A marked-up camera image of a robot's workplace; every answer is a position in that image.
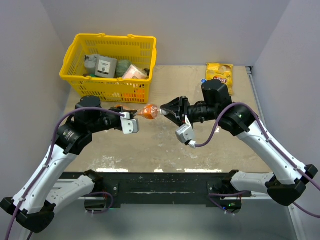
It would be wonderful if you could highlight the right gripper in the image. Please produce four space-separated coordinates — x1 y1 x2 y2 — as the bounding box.
160 96 220 127

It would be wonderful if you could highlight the orange drink bottle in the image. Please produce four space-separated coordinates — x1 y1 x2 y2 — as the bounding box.
136 104 159 120

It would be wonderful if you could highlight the green white bottle cap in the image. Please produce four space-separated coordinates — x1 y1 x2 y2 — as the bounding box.
158 108 168 116

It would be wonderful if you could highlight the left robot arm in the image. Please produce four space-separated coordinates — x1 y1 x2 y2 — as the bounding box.
0 96 134 234

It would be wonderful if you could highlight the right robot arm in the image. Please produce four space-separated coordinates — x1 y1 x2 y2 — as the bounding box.
160 79 318 206

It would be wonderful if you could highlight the pink packet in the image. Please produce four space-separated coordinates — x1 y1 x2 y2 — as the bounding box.
122 64 148 80

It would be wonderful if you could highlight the grey box with label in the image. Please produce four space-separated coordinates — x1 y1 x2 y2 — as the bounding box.
94 55 118 79

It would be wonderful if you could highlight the green scrub sponge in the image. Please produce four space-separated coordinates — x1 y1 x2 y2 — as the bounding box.
115 59 132 78

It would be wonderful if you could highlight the yellow chips bag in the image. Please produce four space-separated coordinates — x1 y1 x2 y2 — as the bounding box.
205 62 234 96

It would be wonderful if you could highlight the grey pouch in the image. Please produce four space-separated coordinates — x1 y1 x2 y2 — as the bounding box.
84 54 100 74

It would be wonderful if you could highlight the yellow plastic basket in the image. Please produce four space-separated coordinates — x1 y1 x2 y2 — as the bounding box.
59 33 157 104

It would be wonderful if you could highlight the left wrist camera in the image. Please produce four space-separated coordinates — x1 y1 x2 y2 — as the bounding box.
120 112 140 135

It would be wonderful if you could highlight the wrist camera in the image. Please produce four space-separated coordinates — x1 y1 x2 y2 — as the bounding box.
120 112 140 135
175 115 196 149

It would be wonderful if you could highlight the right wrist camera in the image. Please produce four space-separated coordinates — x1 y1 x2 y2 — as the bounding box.
175 115 196 149

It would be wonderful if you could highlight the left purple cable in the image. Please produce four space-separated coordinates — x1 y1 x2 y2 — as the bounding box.
4 106 126 240

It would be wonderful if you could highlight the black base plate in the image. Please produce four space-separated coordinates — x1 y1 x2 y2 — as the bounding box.
59 171 252 210

